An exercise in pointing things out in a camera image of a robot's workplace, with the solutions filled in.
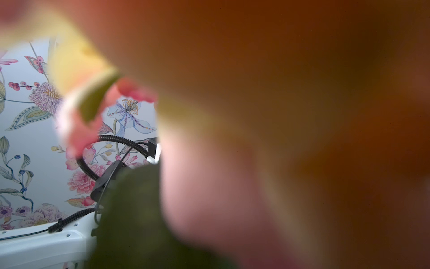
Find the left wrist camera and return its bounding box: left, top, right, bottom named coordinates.
left=146, top=137, right=162, bottom=164

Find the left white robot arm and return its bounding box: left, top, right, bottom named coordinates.
left=1, top=135, right=161, bottom=269

